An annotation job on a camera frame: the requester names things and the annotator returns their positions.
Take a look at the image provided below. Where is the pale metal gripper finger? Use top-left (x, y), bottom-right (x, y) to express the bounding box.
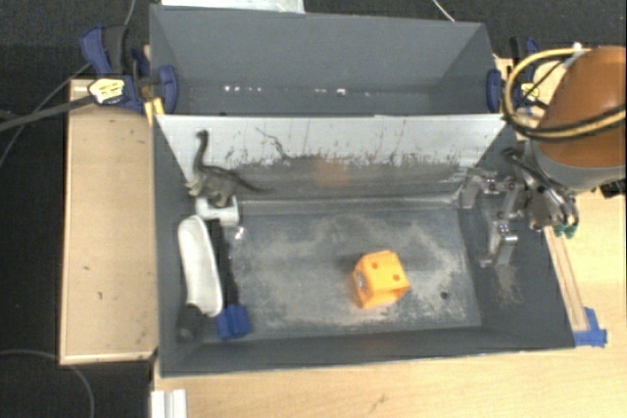
top-left (458, 166), bottom-right (516, 211)
top-left (477, 219), bottom-right (520, 269)

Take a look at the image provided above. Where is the orange toy cheese block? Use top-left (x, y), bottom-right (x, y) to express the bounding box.
top-left (351, 249), bottom-right (410, 309)

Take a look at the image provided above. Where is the grey metal bin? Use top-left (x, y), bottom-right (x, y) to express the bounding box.
top-left (148, 3), bottom-right (577, 378)

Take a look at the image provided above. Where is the grey toy dinosaur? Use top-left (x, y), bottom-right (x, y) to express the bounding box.
top-left (184, 128), bottom-right (268, 208)

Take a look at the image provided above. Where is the black and blue tool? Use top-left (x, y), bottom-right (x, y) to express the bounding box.
top-left (209, 218), bottom-right (253, 341)

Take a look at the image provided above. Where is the dark grey small object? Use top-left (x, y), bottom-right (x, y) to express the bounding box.
top-left (174, 304), bottom-right (206, 344)

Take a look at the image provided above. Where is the black cylinder on white bracket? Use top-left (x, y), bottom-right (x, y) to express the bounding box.
top-left (598, 178), bottom-right (627, 201)

